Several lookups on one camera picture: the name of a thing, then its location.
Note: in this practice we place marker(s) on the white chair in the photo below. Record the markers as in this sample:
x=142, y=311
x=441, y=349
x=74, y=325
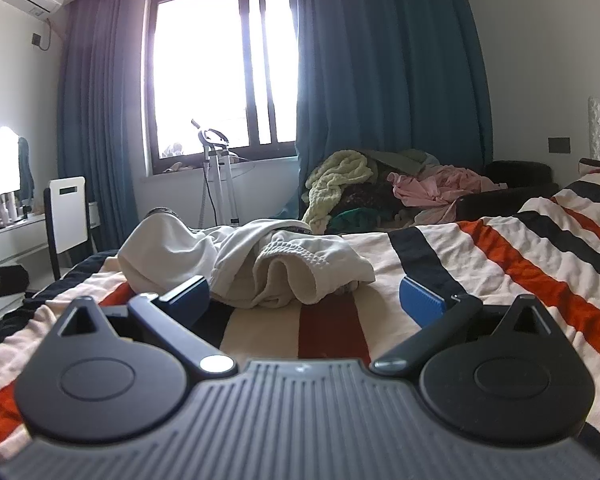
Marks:
x=70, y=215

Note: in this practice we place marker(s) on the standing mirror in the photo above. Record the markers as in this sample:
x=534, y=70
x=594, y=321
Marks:
x=6, y=162

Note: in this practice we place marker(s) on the garment steamer stand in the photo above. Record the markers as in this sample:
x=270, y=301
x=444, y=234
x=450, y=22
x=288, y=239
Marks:
x=215, y=175

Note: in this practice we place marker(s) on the dark patterned garment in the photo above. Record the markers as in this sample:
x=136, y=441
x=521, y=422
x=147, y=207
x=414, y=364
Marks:
x=367, y=197

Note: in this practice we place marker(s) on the olive green garment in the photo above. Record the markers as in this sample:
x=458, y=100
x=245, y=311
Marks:
x=405, y=159

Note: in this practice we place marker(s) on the black bag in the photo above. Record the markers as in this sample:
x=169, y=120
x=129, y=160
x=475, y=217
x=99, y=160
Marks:
x=10, y=284

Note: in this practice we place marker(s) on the green cloth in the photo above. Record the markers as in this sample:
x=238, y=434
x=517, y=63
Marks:
x=362, y=220

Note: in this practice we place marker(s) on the dark hanging cloth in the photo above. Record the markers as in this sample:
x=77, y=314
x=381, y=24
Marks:
x=26, y=170

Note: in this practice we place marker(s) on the yellow-green knit garment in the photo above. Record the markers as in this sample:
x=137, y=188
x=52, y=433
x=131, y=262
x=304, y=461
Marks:
x=332, y=180

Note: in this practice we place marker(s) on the group of cosmetic bottles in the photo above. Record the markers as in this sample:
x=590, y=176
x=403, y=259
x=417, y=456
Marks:
x=5, y=209

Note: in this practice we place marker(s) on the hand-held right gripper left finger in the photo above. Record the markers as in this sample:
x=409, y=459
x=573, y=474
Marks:
x=187, y=299

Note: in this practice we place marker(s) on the teal blue curtain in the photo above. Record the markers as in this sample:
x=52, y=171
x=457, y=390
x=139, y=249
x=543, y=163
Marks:
x=390, y=70

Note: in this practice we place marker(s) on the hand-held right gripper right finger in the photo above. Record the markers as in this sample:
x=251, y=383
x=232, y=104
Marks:
x=420, y=302

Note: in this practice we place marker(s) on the white sweatshirt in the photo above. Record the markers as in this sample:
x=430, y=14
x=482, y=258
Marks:
x=240, y=265

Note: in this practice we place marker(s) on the dark wall switch plate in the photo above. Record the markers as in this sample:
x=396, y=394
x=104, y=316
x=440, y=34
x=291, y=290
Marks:
x=560, y=144

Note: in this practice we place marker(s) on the white dressing table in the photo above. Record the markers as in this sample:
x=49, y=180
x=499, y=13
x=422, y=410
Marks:
x=10, y=242

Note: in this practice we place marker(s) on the dark armchair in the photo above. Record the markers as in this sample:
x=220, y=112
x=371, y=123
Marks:
x=517, y=175

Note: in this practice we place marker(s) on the purple-blue curtain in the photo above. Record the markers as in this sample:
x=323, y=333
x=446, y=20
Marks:
x=102, y=125

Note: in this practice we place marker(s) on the wall power socket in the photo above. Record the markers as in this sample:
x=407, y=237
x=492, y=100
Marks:
x=36, y=38

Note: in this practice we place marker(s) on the striped blanket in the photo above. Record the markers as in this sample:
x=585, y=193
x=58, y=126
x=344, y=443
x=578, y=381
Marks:
x=505, y=270

